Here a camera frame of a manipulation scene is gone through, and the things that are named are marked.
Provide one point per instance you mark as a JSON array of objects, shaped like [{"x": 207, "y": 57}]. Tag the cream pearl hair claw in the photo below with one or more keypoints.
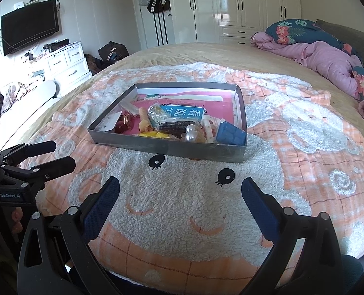
[{"x": 197, "y": 135}]

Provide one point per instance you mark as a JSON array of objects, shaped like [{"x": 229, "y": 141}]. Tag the white router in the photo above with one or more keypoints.
[{"x": 19, "y": 5}]

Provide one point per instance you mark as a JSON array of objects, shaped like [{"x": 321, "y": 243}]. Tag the blue packet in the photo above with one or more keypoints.
[{"x": 231, "y": 133}]

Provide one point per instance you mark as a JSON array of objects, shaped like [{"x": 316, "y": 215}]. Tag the dark clothes pile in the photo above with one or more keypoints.
[{"x": 96, "y": 64}]

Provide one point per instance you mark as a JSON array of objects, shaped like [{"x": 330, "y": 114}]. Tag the white chair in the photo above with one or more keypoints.
[{"x": 40, "y": 93}]

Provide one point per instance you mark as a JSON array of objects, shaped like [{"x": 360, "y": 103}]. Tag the floral blue pillow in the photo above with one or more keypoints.
[{"x": 289, "y": 30}]

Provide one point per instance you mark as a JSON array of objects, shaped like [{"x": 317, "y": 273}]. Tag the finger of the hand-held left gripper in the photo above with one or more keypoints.
[
  {"x": 52, "y": 167},
  {"x": 31, "y": 149}
]

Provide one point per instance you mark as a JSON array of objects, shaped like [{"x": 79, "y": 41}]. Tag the white door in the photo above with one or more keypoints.
[{"x": 169, "y": 30}]

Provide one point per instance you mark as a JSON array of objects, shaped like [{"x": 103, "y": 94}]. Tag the dark jewelry packet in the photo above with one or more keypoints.
[{"x": 169, "y": 126}]

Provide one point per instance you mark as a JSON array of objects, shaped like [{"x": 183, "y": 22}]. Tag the bag of yellow rings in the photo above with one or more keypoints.
[{"x": 154, "y": 134}]

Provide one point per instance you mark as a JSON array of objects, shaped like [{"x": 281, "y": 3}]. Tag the bed with beige sheet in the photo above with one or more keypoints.
[{"x": 200, "y": 53}]

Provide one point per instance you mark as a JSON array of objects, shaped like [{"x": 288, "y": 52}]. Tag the pink book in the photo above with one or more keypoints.
[{"x": 228, "y": 110}]

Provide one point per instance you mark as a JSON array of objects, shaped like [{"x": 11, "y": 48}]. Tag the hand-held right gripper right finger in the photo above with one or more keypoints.
[{"x": 260, "y": 209}]

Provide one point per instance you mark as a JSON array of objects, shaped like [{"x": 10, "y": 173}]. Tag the small clear earring bag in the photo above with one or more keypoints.
[{"x": 106, "y": 124}]

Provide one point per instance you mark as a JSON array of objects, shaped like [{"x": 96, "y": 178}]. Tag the hanging bags on door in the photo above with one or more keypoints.
[{"x": 155, "y": 1}]

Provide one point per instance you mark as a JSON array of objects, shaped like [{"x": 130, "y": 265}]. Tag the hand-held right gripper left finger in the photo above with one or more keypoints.
[{"x": 103, "y": 204}]

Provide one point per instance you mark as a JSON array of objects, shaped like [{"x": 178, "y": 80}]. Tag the person's left hand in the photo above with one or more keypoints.
[{"x": 16, "y": 221}]

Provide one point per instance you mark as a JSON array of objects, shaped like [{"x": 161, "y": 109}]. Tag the white wardrobe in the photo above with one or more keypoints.
[{"x": 231, "y": 6}]

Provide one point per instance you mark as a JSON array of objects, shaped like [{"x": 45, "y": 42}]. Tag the pink quilt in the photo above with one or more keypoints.
[{"x": 323, "y": 58}]

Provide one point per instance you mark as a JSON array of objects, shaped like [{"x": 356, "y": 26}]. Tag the black television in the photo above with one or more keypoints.
[{"x": 28, "y": 27}]

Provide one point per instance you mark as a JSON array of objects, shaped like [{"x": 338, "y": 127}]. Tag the white dresser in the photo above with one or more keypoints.
[{"x": 68, "y": 64}]

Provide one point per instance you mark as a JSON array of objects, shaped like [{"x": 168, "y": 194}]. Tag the black set-top box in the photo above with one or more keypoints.
[{"x": 57, "y": 44}]

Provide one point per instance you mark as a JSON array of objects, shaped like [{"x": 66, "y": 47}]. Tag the black bag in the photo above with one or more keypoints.
[{"x": 114, "y": 50}]

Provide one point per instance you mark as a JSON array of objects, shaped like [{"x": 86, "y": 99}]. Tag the grey cardboard tray box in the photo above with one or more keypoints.
[{"x": 169, "y": 150}]

